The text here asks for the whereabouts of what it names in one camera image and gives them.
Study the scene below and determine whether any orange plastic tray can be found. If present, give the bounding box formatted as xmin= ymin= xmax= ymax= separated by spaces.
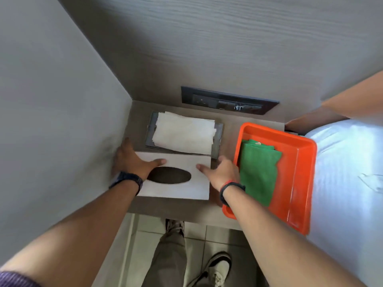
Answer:
xmin=222 ymin=122 xmax=318 ymax=235

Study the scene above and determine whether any person's right hand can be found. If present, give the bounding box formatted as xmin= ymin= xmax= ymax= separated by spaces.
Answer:
xmin=196 ymin=155 xmax=241 ymax=192

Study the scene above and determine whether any person's shoe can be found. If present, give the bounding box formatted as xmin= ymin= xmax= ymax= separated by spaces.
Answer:
xmin=187 ymin=252 xmax=232 ymax=287
xmin=165 ymin=219 xmax=185 ymax=236

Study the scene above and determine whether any person's right forearm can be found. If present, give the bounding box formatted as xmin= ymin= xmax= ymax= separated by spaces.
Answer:
xmin=223 ymin=188 xmax=367 ymax=287

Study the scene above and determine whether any green cloth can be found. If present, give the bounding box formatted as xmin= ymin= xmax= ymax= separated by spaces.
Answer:
xmin=239 ymin=139 xmax=283 ymax=207

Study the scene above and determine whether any person's left shoe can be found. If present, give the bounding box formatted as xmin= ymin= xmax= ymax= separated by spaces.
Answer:
xmin=165 ymin=219 xmax=185 ymax=236

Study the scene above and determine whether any purple sleeve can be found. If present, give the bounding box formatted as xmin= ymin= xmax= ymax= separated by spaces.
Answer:
xmin=0 ymin=271 xmax=41 ymax=287

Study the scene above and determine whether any person's left hand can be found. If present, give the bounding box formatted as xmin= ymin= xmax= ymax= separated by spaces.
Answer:
xmin=111 ymin=137 xmax=167 ymax=186

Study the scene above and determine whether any black wristband with orange edge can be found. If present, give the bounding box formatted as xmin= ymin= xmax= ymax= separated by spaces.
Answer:
xmin=219 ymin=180 xmax=246 ymax=207

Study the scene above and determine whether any black wall socket panel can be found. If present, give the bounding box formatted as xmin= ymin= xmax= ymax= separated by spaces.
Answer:
xmin=181 ymin=86 xmax=280 ymax=115

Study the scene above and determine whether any black wristwatch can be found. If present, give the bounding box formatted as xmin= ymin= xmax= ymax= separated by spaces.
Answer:
xmin=109 ymin=171 xmax=144 ymax=196

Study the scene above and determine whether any person's left leg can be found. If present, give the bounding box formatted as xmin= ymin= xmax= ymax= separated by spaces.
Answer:
xmin=141 ymin=228 xmax=187 ymax=287

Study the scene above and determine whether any grey tissue box base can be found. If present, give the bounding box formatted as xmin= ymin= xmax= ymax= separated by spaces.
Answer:
xmin=145 ymin=111 xmax=224 ymax=160

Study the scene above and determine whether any white tissue box cover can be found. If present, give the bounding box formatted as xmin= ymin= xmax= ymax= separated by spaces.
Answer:
xmin=134 ymin=152 xmax=212 ymax=201

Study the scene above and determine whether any stack of white tissues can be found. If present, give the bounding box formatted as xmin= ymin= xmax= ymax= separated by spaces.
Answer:
xmin=152 ymin=112 xmax=217 ymax=155

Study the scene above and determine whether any person's right shoe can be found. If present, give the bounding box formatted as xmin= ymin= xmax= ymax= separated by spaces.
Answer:
xmin=187 ymin=252 xmax=232 ymax=287

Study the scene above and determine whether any person's left forearm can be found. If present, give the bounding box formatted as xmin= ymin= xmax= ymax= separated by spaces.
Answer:
xmin=0 ymin=182 xmax=141 ymax=287

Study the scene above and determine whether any white bed sheet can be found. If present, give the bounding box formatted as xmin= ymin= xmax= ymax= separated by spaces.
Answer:
xmin=304 ymin=119 xmax=383 ymax=287

